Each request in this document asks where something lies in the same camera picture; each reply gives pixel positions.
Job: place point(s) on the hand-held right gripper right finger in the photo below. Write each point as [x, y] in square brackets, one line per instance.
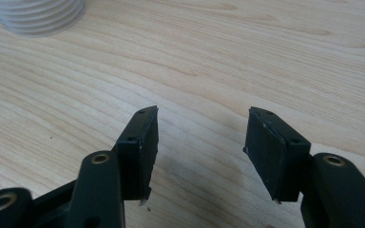
[271, 155]

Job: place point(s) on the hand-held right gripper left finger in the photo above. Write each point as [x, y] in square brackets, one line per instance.
[138, 152]

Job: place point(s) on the stack of nested translucent cups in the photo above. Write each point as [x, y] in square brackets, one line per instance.
[36, 15]

